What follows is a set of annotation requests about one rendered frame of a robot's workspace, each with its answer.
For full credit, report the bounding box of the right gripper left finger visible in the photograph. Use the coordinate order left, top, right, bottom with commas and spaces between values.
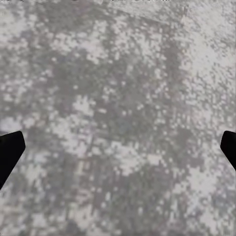
0, 131, 26, 190

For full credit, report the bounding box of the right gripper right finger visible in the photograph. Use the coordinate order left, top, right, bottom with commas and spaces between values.
220, 131, 236, 171

